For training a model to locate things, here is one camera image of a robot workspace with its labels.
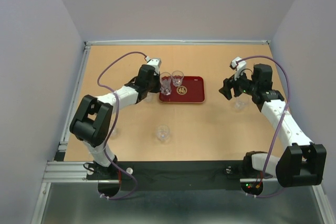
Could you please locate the red lacquer tray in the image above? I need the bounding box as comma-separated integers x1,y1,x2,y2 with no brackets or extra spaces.
159,76,205,104

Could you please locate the white round knob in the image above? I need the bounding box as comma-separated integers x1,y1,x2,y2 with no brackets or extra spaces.
126,167,133,175

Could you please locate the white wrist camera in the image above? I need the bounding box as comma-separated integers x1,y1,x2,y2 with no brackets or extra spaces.
229,57,246,80
145,56,162,75

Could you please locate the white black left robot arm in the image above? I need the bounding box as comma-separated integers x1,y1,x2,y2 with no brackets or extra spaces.
69,58,161,179

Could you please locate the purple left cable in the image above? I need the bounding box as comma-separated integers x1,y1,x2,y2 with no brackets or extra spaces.
97,51,150,200

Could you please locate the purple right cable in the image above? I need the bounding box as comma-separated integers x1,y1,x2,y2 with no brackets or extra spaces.
245,56,292,199

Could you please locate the metal front plate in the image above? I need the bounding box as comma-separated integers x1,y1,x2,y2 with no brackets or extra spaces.
43,183,323,223

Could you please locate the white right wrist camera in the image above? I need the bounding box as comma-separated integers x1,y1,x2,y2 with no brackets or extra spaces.
229,57,246,80

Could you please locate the black base cloth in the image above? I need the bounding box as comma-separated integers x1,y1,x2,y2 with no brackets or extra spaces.
83,160,261,193

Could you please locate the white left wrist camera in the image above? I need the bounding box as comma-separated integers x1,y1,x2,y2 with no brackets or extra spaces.
145,56,162,75

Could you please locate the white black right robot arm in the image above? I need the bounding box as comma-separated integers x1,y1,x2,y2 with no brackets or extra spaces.
219,57,327,187

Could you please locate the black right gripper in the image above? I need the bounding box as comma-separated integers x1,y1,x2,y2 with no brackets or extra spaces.
218,68,258,100

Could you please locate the clear faceted glass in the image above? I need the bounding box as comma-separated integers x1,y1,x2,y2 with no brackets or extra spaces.
160,77,171,95
155,125,170,143
233,94,250,112
172,70,184,87
108,123,119,139
160,72,172,83
144,92,154,103

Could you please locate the aluminium table frame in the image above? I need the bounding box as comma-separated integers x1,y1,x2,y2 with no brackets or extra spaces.
32,42,335,223

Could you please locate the purple cable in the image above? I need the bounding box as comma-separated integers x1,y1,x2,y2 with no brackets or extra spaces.
245,56,292,199
97,51,150,200

